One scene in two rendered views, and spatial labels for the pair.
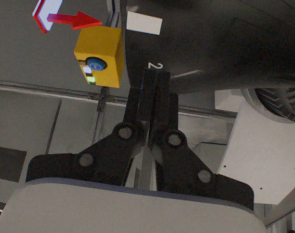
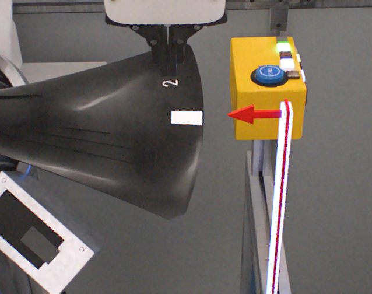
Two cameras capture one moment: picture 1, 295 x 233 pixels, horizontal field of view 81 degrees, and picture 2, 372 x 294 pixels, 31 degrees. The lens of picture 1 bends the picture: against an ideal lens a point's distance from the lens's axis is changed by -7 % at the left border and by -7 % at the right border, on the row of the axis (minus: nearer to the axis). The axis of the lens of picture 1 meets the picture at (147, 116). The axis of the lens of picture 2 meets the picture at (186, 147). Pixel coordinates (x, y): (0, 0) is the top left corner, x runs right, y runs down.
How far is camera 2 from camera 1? 53 cm
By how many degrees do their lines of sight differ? 19
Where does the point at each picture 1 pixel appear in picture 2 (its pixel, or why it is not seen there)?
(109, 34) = (252, 126)
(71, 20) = (256, 113)
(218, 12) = (126, 135)
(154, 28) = (176, 115)
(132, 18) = (197, 120)
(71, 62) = (368, 72)
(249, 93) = (13, 71)
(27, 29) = not seen: outside the picture
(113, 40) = not seen: hidden behind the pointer
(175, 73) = (147, 79)
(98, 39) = not seen: hidden behind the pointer
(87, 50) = (284, 95)
